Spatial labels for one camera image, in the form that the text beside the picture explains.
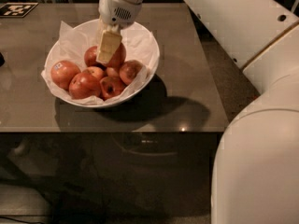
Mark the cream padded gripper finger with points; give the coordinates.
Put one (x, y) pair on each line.
(108, 40)

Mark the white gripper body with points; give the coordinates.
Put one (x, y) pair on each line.
(116, 12)

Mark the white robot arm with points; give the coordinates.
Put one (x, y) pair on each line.
(256, 169)

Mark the back dark red apple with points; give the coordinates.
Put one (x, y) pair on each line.
(90, 56)

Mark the small hidden middle apple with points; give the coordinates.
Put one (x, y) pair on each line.
(99, 73)

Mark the left red apple with sticker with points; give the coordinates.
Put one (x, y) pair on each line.
(63, 72)

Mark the white bowl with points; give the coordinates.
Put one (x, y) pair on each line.
(146, 41)

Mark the white tissue paper liner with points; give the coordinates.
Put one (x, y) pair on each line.
(71, 41)

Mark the black white fiducial marker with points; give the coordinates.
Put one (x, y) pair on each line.
(16, 10)

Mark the dark object at left edge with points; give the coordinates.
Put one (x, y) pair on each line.
(2, 59)

